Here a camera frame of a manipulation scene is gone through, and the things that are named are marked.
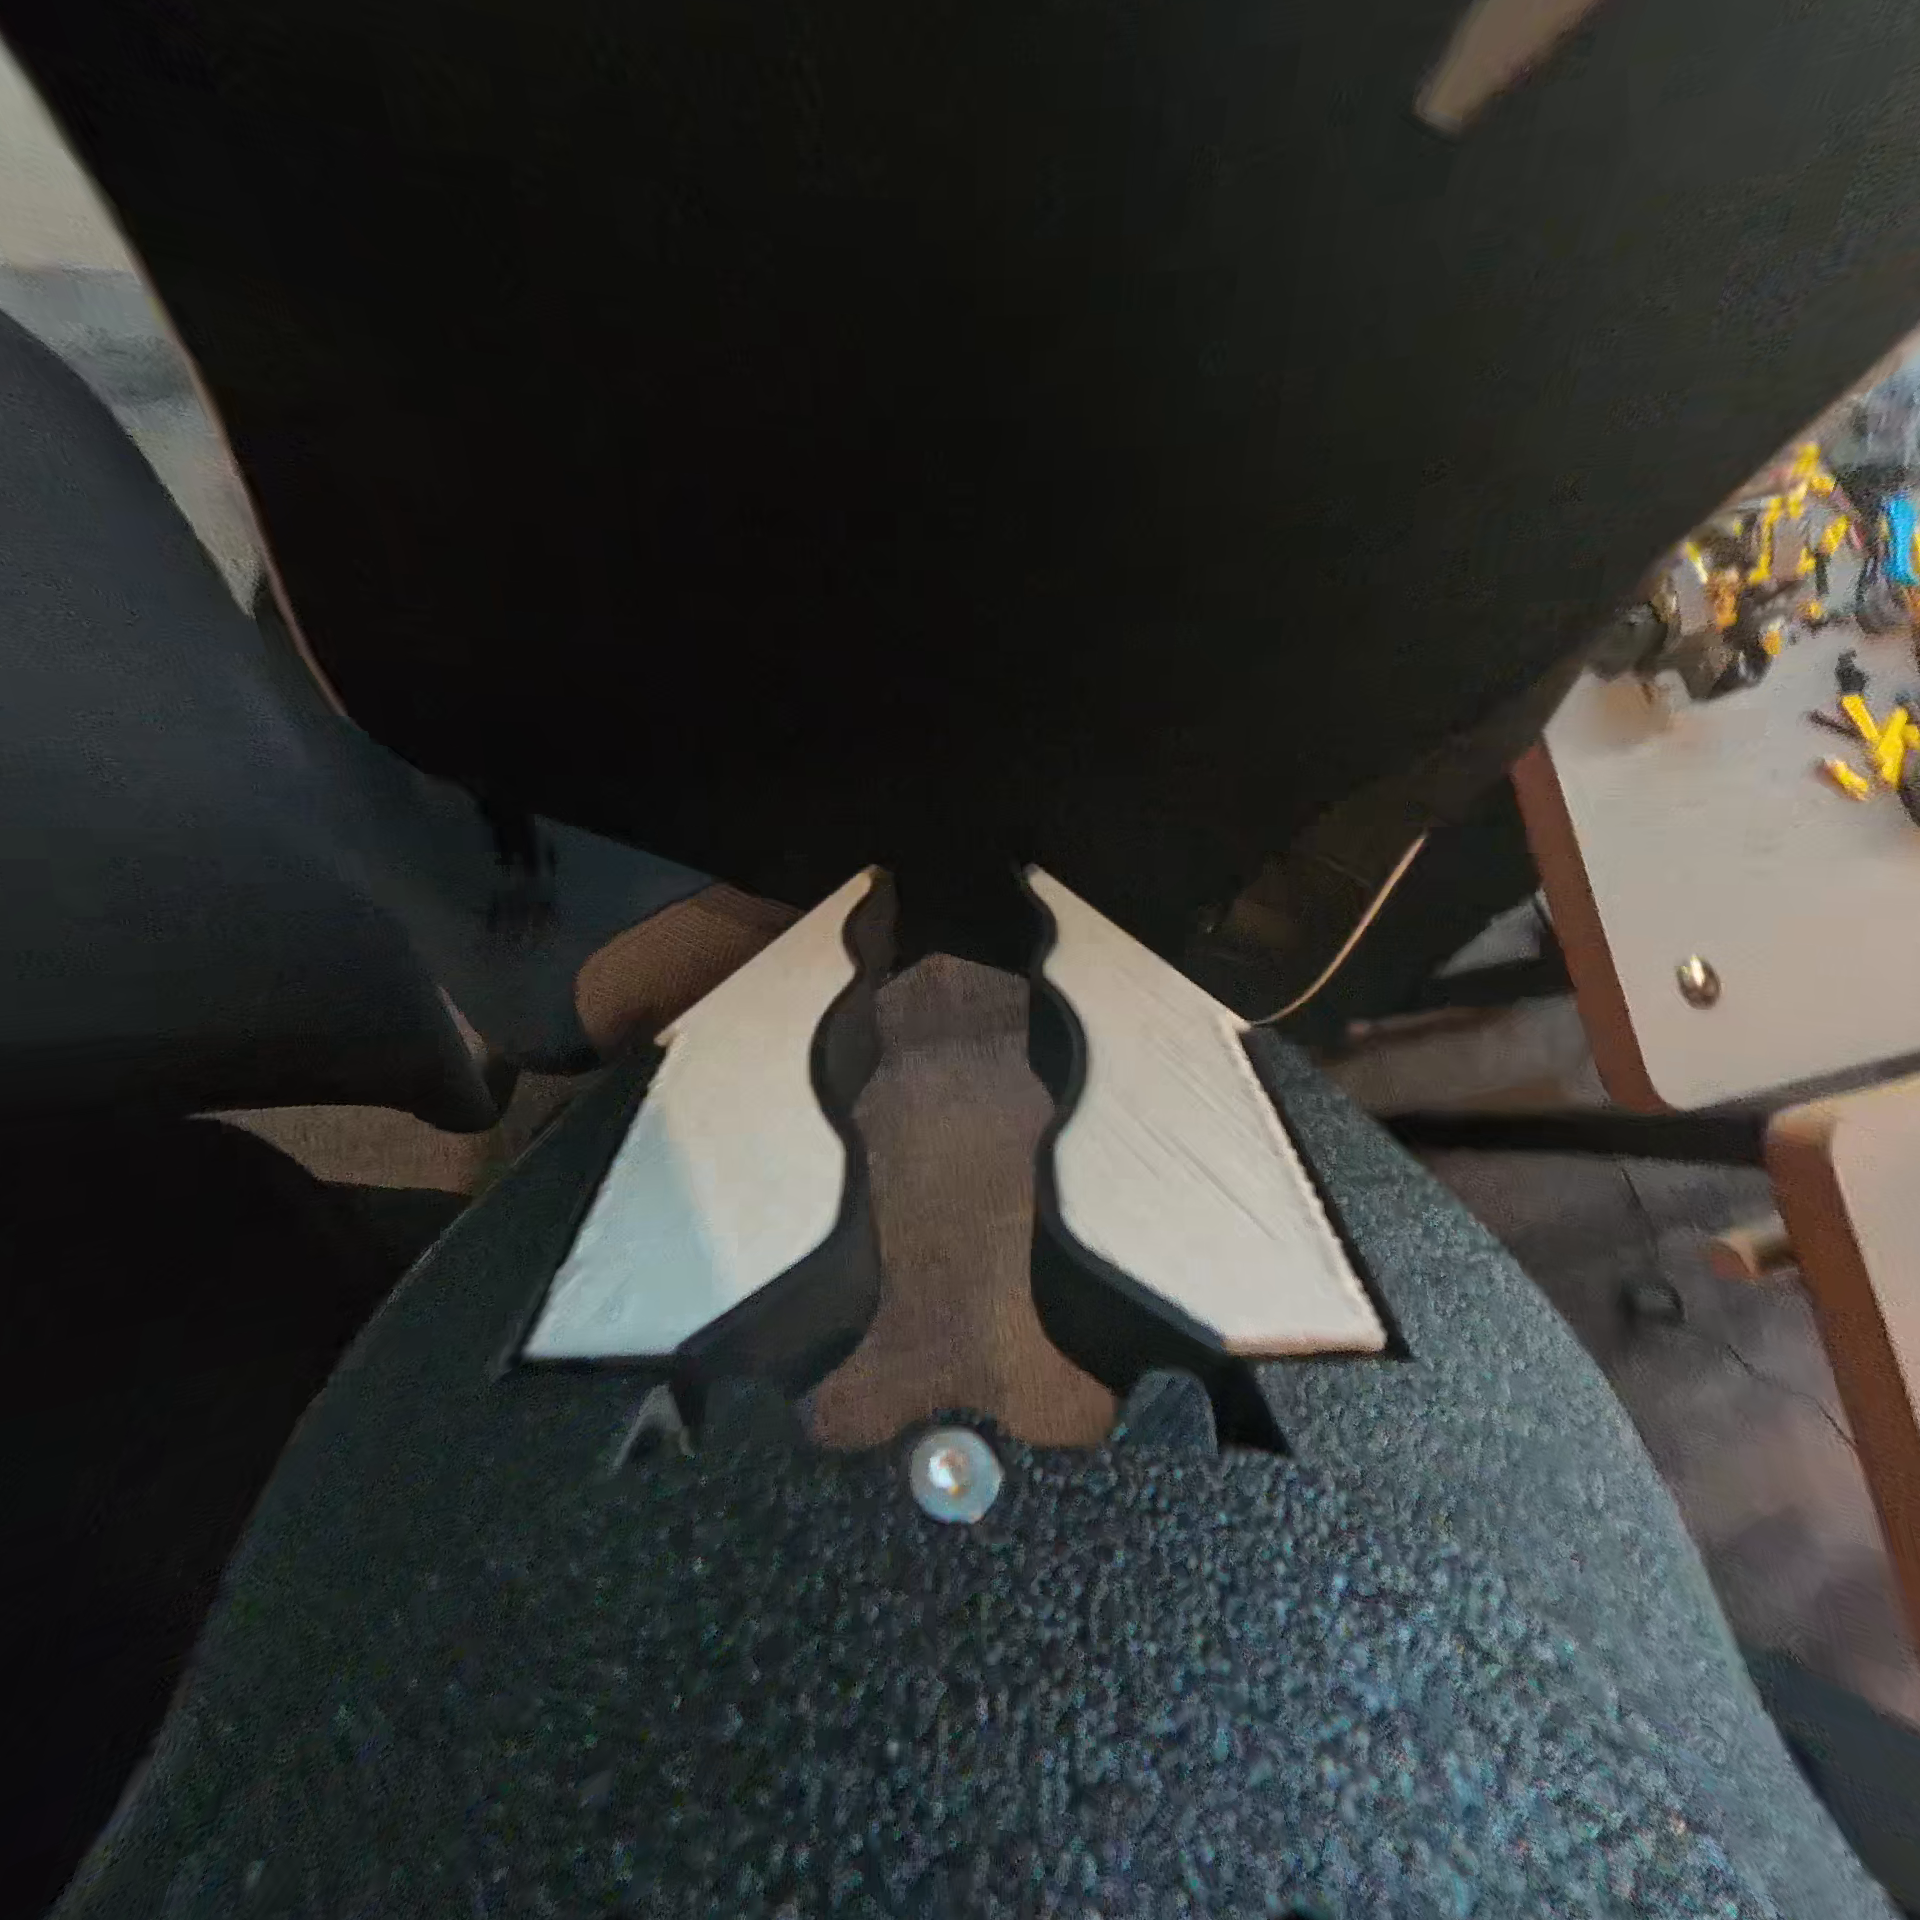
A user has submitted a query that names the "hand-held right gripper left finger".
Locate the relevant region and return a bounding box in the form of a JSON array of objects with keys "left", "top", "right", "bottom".
[{"left": 522, "top": 864, "right": 901, "bottom": 1431}]

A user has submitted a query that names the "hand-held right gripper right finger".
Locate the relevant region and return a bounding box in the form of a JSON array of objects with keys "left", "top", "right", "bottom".
[{"left": 1022, "top": 864, "right": 1392, "bottom": 1454}]

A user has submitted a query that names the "black mesh pad pale rim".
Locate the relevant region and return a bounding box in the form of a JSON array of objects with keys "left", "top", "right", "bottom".
[{"left": 0, "top": 0, "right": 1920, "bottom": 1039}]

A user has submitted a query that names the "white desk with brown edge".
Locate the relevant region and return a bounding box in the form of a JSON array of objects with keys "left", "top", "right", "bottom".
[{"left": 1512, "top": 337, "right": 1920, "bottom": 1116}]

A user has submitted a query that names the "black metal bar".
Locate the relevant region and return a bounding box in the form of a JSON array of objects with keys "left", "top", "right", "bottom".
[{"left": 1376, "top": 1107, "right": 1776, "bottom": 1170}]

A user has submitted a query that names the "white board with brown edge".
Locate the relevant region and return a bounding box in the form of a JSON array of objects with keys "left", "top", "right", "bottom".
[{"left": 1764, "top": 1075, "right": 1920, "bottom": 1653}]

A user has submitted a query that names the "pile of small building bricks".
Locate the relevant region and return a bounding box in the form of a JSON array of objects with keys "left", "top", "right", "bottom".
[{"left": 1590, "top": 366, "right": 1920, "bottom": 830}]

